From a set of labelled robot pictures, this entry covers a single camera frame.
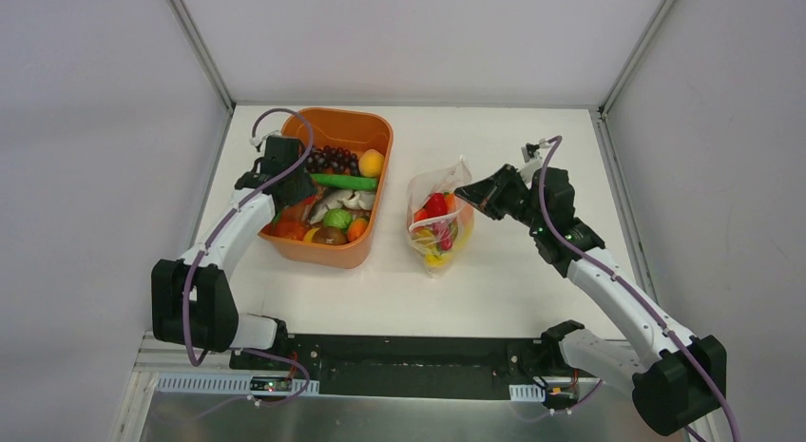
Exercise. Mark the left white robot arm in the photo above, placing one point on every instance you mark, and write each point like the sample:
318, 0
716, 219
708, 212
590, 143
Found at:
192, 302

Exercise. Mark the orange green toy mango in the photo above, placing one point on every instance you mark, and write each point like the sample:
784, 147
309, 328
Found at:
357, 228

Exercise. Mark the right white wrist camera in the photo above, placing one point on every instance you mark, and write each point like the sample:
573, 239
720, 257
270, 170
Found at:
532, 156

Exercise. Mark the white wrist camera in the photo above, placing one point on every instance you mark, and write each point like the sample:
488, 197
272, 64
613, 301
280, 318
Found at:
259, 141
532, 156

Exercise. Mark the clear zip top bag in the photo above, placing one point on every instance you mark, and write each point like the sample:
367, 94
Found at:
446, 179

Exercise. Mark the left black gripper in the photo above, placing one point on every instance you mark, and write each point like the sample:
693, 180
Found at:
293, 191

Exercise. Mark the yellow banana bunch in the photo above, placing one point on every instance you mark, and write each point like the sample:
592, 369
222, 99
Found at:
428, 246

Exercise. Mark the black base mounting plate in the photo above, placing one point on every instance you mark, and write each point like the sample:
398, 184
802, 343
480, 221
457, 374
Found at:
472, 368

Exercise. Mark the long red toy chili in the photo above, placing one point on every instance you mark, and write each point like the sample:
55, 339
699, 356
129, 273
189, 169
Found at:
435, 205

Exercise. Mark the orange bumpy toy fruit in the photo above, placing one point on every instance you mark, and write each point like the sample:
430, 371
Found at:
290, 230

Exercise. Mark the orange toy tangerine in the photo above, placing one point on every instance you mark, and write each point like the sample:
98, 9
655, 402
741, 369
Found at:
450, 202

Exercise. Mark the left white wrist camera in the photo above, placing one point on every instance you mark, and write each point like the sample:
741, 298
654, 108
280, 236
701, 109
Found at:
259, 141

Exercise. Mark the yellow orange toy fruit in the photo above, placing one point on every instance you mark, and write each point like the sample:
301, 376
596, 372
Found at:
371, 164

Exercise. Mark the orange toy carrot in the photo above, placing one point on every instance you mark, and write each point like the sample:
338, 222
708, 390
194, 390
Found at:
420, 215

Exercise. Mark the dark purple toy grapes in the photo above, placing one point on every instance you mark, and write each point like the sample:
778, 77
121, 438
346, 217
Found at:
333, 160

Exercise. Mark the orange plastic bin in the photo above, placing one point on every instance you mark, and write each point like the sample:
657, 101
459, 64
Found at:
358, 131

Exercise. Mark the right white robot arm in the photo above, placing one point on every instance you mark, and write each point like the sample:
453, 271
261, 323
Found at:
672, 376

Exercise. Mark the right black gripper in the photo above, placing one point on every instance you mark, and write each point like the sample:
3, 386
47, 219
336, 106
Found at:
504, 191

